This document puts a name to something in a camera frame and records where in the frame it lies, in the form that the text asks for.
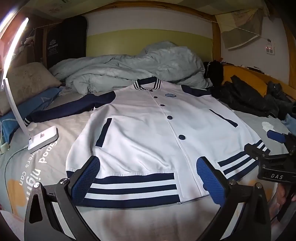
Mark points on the person's right hand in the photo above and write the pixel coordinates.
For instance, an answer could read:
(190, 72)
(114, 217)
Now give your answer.
(281, 195)

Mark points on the white wall socket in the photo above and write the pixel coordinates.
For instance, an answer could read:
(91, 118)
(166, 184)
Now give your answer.
(270, 49)

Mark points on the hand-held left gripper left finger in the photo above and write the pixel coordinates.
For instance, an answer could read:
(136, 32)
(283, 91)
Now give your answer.
(85, 182)

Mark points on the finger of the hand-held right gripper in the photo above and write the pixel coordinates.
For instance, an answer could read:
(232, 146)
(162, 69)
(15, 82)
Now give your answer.
(276, 136)
(255, 150)

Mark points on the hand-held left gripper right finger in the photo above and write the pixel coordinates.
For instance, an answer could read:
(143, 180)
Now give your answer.
(211, 182)

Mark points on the pale grey-blue duvet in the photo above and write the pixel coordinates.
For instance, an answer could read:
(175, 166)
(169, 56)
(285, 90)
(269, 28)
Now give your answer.
(129, 67)

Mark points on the blue pillow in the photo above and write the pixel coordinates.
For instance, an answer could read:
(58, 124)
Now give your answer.
(34, 104)

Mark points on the hanging pale cloth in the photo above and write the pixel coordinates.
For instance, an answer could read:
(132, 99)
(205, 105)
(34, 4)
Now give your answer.
(238, 30)

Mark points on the black garment with white stripe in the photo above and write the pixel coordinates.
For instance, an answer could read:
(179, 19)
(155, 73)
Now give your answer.
(212, 69)

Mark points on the white desk lamp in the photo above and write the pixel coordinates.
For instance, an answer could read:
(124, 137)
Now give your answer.
(44, 139)

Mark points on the light blue cloth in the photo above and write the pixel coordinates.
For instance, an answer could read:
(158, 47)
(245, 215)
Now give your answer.
(291, 122)

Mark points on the cluttered wooden shelf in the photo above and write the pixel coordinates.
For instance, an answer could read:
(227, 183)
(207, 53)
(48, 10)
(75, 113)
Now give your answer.
(37, 46)

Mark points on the white and navy baseball jacket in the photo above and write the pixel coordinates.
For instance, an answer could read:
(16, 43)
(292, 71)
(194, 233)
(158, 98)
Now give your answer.
(143, 129)

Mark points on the white sock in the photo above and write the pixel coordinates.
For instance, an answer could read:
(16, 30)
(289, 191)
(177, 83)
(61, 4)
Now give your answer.
(267, 126)

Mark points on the black printed bag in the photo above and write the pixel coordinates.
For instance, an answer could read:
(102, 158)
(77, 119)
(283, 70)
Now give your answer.
(67, 41)

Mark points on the dark crumpled clothing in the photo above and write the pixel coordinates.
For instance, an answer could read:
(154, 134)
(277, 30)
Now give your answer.
(281, 99)

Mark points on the beige pillow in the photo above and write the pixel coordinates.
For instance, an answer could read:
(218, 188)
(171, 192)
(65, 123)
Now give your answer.
(27, 83)

